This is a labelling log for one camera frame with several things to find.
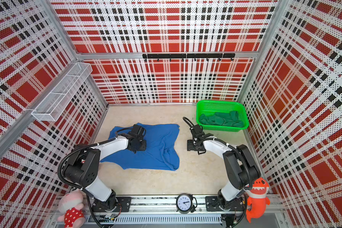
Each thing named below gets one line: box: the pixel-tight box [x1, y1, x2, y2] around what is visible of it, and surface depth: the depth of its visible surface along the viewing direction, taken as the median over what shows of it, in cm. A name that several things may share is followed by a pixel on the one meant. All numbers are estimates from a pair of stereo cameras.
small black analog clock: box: [174, 193, 198, 215], surface depth 73 cm
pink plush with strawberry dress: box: [57, 190, 86, 228], surface depth 69 cm
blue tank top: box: [99, 123, 181, 171], surface depth 93 cm
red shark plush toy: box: [246, 177, 271, 223], surface depth 72 cm
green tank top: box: [199, 110, 244, 128], surface depth 103 cm
